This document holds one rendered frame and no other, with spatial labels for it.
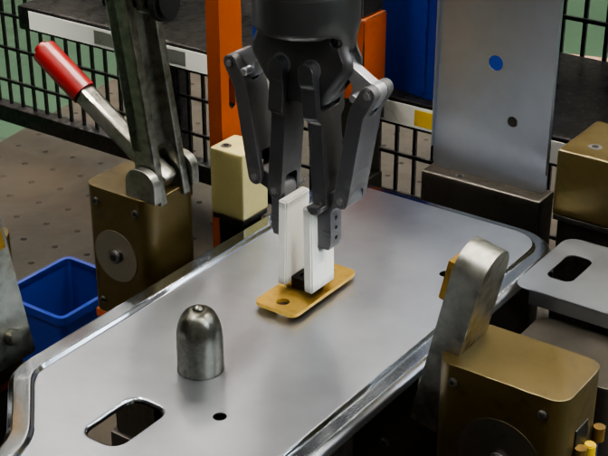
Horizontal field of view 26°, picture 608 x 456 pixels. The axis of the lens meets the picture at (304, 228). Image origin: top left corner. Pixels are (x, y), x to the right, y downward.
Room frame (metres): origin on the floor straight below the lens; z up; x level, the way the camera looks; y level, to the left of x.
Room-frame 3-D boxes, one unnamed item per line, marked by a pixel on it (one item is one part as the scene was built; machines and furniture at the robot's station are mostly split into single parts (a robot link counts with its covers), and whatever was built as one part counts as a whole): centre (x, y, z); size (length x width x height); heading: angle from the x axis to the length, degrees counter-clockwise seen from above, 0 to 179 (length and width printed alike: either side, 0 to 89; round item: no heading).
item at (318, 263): (0.86, -0.01, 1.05); 0.03 x 0.01 x 0.07; 145
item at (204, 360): (0.77, 0.07, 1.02); 0.03 x 0.03 x 0.07
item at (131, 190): (0.93, 0.13, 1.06); 0.03 x 0.01 x 0.03; 55
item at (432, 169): (1.08, -0.16, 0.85); 0.12 x 0.03 x 0.30; 55
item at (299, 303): (0.87, 0.00, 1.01); 0.08 x 0.04 x 0.01; 145
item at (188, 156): (0.97, 0.10, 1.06); 0.03 x 0.01 x 0.03; 55
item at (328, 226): (0.85, -0.03, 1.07); 0.03 x 0.01 x 0.05; 55
